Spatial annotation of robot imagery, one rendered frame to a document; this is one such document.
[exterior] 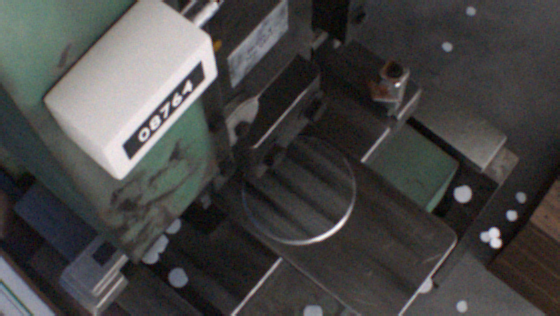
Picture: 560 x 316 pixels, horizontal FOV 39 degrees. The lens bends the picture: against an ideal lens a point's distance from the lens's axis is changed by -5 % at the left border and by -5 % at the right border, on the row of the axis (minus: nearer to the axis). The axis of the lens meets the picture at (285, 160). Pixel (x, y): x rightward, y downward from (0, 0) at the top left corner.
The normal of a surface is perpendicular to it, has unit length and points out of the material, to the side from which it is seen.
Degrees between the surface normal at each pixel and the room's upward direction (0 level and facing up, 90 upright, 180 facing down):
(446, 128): 0
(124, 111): 0
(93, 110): 0
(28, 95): 90
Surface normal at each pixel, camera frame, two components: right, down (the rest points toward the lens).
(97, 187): 0.77, 0.59
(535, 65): -0.01, -0.35
